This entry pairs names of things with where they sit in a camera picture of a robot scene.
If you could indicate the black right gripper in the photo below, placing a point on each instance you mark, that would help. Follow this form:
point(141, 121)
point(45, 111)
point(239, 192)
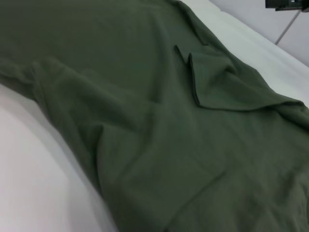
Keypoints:
point(280, 3)

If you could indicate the dark green shirt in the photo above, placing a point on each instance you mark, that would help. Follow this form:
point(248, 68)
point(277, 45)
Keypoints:
point(144, 120)

